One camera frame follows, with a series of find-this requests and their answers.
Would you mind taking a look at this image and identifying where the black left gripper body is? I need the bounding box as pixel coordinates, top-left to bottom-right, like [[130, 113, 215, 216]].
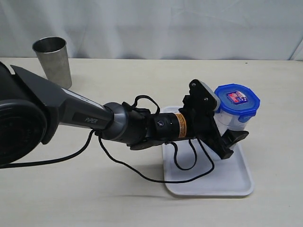
[[179, 95, 233, 159]]

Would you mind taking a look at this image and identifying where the clear plastic container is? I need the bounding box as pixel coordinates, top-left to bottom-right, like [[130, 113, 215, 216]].
[[208, 110, 247, 157]]

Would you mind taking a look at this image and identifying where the blue container lid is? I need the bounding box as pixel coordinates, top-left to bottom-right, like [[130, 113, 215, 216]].
[[214, 84, 260, 123]]

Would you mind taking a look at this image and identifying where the stainless steel cup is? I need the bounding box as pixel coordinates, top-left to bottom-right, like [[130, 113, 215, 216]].
[[32, 36, 72, 89]]

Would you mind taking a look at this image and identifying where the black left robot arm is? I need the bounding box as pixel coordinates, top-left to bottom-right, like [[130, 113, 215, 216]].
[[0, 64, 233, 167]]

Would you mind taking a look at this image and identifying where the white plastic tray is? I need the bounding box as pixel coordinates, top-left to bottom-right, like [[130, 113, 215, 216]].
[[159, 105, 255, 199]]

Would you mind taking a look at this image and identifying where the white backdrop curtain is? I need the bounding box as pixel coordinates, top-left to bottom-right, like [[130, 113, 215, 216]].
[[0, 0, 303, 61]]

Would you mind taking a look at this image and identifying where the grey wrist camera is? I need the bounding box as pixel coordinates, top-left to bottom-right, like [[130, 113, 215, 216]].
[[189, 79, 221, 112]]

